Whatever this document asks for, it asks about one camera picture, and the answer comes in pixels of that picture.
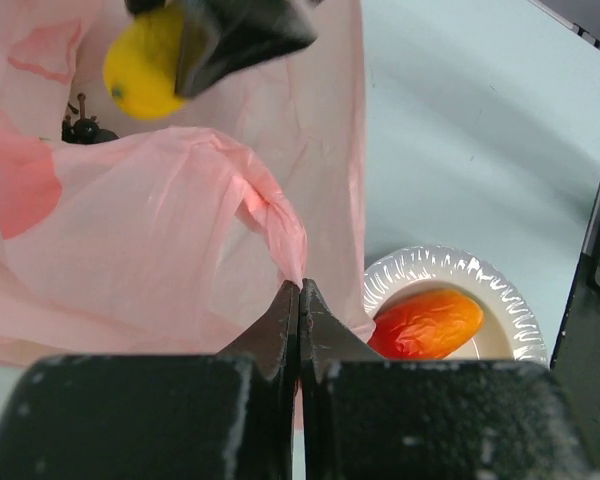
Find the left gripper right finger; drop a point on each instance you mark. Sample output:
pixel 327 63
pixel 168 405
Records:
pixel 366 417

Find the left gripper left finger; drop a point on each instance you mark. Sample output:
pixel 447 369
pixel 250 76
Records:
pixel 223 416

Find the yellow fake lemon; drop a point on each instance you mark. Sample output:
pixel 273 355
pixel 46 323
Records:
pixel 141 64

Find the white paper plate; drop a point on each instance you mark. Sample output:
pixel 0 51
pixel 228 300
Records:
pixel 510 329

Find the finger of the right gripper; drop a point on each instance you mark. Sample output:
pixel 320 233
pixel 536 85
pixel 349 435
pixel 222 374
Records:
pixel 219 38

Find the black fake grapes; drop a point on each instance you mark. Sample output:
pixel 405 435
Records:
pixel 78 128

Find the red orange fake mango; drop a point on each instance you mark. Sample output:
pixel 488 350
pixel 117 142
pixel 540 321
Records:
pixel 429 325

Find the pink plastic bag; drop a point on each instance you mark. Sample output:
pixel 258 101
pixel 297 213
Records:
pixel 176 236

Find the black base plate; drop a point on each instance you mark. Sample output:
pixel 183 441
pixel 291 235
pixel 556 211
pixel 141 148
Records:
pixel 576 357

